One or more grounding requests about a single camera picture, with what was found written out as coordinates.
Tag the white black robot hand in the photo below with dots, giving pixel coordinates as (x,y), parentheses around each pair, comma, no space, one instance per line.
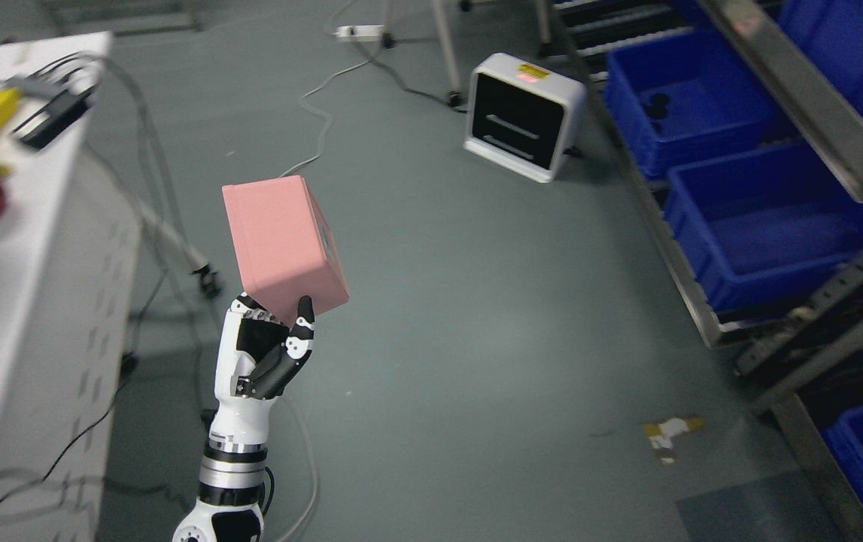
(258,357)

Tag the pink plastic storage box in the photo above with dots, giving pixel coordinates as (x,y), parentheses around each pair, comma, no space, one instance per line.
(284,247)

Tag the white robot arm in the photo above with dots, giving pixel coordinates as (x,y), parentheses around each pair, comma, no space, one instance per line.
(230,489)

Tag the white cabinet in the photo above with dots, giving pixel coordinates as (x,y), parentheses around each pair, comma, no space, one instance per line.
(68,251)

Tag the black power adapter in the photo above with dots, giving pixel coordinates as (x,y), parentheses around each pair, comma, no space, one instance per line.
(47,123)

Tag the white power strip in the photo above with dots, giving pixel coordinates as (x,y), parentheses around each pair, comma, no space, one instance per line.
(360,33)

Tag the white black floor device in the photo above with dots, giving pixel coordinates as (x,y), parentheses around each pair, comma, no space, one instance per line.
(522,116)

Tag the crumpled tape scrap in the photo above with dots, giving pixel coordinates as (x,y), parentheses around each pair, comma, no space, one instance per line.
(661,435)

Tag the blue bin upper middle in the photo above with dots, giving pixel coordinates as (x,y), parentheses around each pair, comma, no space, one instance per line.
(685,98)

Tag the blue bin centre right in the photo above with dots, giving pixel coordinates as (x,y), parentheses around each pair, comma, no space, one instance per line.
(762,227)

